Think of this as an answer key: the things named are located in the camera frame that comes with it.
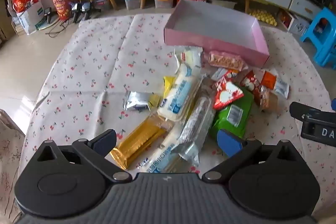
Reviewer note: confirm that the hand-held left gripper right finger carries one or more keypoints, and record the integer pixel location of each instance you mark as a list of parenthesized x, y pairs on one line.
[(229, 142)]

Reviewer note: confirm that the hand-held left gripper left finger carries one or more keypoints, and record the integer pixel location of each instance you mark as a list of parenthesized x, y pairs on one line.
[(105, 144)]

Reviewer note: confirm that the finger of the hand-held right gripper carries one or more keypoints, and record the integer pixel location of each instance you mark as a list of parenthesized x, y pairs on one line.
[(302, 111), (334, 104)]

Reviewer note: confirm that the small white blue packet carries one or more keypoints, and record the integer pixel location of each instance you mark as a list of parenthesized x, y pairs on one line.
[(282, 87)]

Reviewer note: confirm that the gold foil bar packet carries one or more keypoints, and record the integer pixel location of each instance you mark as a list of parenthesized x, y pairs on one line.
[(141, 137)]

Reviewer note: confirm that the long clear silver packet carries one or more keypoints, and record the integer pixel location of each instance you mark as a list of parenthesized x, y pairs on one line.
[(197, 119)]

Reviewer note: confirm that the red brown biscuit packet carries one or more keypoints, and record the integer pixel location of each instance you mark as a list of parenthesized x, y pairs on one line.
[(262, 98)]

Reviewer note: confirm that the orange snack packet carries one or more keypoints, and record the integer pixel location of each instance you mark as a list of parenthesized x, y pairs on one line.
[(268, 80)]

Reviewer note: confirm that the red white snack packet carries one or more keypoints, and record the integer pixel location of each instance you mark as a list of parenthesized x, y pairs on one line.
[(227, 92)]

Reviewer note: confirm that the silver foil packet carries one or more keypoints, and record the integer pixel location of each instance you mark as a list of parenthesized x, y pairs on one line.
[(136, 100)]

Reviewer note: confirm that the white bread packet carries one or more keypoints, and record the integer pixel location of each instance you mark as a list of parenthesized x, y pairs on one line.
[(178, 92), (162, 155)]

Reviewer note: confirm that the pink wafer packet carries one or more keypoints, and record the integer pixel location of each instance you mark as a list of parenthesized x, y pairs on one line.
[(227, 61)]

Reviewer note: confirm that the yellow snack packet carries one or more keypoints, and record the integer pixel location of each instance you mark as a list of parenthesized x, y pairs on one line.
[(169, 85)]

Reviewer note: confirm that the clear packet red label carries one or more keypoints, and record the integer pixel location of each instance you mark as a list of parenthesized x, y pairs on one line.
[(191, 54)]

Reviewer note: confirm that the pink cardboard box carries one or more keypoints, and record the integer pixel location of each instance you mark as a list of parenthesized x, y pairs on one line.
[(210, 22)]

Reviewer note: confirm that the blue plastic stool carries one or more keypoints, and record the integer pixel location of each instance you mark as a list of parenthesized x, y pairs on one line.
[(320, 35)]

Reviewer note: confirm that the cherry print tablecloth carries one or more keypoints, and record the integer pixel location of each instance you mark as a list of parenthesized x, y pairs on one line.
[(92, 69)]

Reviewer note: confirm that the white printed box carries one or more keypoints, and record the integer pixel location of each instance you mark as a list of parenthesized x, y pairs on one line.
[(298, 26)]

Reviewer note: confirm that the branch print cloth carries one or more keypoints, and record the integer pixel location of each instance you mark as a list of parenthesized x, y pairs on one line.
[(8, 161)]

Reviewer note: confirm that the yellow egg tray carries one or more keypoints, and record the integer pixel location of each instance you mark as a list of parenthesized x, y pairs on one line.
[(262, 16)]

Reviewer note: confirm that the black devices on floor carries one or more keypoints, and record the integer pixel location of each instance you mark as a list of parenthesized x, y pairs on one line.
[(84, 10)]

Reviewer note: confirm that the black phone stand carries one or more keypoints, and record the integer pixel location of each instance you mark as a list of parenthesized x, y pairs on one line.
[(48, 15)]

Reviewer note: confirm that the white paper bag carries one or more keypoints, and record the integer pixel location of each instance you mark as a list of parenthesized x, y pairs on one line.
[(30, 19)]

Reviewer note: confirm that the clear storage bin blue lid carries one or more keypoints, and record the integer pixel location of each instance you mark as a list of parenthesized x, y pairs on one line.
[(131, 1)]

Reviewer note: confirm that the red printed bag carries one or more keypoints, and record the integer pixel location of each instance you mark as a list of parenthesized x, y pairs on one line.
[(60, 5)]

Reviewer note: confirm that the clear storage bin black lid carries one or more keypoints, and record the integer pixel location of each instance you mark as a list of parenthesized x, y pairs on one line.
[(163, 1)]

